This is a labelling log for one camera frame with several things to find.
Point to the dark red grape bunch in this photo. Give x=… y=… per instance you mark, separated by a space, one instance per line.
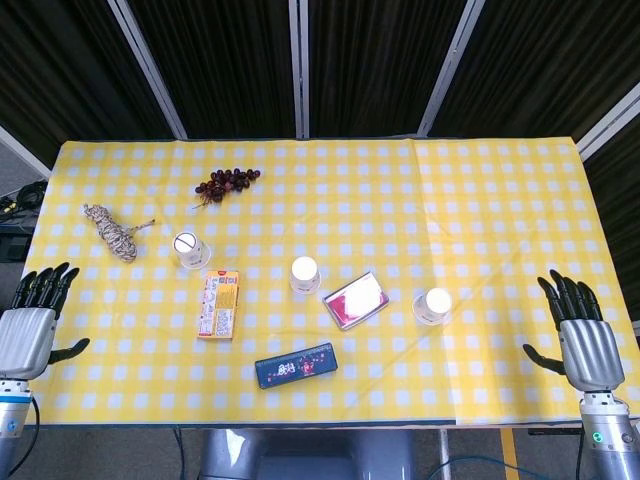
x=225 y=182

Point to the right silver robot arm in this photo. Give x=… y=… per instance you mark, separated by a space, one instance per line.
x=612 y=440

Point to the dark blue printed box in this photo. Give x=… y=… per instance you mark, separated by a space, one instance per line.
x=297 y=367

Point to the yellow checkered tablecloth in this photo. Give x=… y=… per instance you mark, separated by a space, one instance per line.
x=350 y=200

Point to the white paper cup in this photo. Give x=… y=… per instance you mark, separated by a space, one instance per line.
x=305 y=281
x=429 y=309

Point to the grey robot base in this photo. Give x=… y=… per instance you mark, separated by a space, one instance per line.
x=305 y=455

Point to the dark corrugated partition panel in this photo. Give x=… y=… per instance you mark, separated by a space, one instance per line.
x=375 y=65
x=540 y=65
x=225 y=65
x=60 y=65

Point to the white paper cup line-marked bottom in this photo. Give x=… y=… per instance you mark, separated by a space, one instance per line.
x=192 y=256

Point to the white partition post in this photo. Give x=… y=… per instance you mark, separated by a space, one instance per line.
x=450 y=70
x=22 y=150
x=150 y=70
x=299 y=70
x=607 y=122

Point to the red ink pad tin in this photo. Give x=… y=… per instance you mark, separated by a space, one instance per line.
x=355 y=301

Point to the yellow cardboard box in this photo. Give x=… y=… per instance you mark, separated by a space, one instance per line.
x=220 y=305

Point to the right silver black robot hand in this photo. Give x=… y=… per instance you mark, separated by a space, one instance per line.
x=592 y=350

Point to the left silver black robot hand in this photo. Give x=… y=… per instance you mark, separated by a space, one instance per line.
x=25 y=340

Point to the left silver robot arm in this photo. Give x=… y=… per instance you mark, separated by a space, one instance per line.
x=12 y=415

